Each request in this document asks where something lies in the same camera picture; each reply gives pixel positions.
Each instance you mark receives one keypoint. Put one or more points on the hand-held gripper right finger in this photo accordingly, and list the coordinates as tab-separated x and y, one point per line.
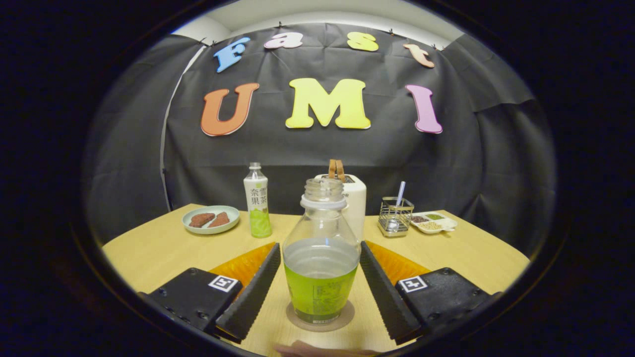
384	292

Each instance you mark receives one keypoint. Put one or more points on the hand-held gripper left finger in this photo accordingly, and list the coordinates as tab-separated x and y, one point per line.
255	292

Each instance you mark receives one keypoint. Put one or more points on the clear green label juice bottle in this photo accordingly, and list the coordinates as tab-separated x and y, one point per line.
320	292

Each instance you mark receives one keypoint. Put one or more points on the round brown coaster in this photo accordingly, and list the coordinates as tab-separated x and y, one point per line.
322	327

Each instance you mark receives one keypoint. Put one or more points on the slim white green drink bottle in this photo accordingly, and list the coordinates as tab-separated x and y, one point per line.
258	198

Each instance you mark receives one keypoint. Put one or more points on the pale green plate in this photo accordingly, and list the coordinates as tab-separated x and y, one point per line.
211	231

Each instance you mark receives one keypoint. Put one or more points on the brown food piece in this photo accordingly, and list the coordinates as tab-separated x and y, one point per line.
222	220
200	220

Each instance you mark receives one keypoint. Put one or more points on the white divided dish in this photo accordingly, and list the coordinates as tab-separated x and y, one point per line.
434	225

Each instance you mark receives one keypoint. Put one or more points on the white toaster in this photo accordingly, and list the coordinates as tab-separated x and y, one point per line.
356	208

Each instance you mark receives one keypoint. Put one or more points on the pale drinking straw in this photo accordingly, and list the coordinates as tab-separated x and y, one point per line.
400	193

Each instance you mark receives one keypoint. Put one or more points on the wooden table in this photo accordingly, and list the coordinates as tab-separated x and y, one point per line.
149	258

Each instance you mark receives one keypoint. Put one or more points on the brown toast slice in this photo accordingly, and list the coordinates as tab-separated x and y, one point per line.
332	169
341	171

